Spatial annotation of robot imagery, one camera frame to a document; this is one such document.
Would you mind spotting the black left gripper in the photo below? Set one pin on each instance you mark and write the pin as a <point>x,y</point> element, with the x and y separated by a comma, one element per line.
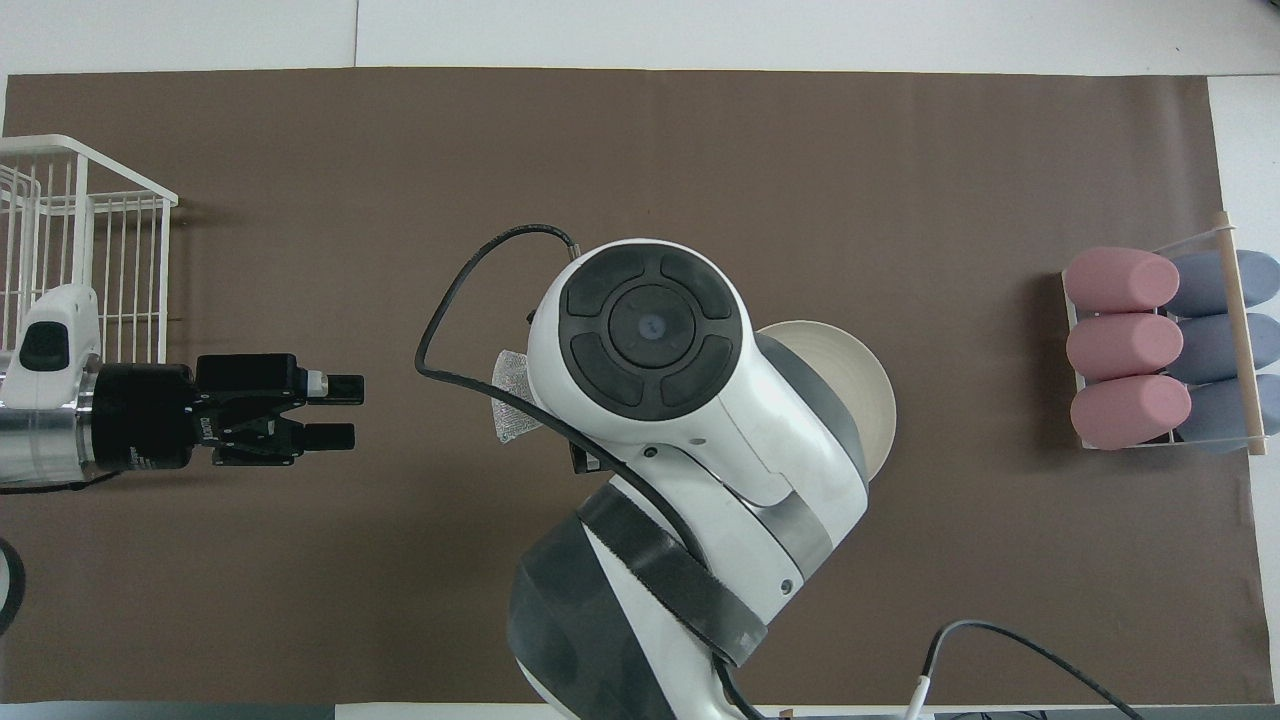
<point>140,415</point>

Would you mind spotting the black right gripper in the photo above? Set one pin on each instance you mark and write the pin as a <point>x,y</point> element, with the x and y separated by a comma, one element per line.
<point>586,460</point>

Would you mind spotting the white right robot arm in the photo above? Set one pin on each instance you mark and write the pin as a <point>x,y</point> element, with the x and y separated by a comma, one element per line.
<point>700,450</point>

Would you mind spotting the cream round plate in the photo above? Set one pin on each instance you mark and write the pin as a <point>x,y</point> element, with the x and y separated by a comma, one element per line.
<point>850,400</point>

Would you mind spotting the brown table mat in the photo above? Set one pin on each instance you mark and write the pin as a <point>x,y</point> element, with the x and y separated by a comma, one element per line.
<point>300,150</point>

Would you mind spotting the pink plastic cup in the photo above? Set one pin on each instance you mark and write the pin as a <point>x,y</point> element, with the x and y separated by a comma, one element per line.
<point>1120,280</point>
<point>1130,412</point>
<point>1125,347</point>

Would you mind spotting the blue plastic cup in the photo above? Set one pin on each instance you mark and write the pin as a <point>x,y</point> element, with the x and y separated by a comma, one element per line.
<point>1215,412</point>
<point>1210,348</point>
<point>1205,285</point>

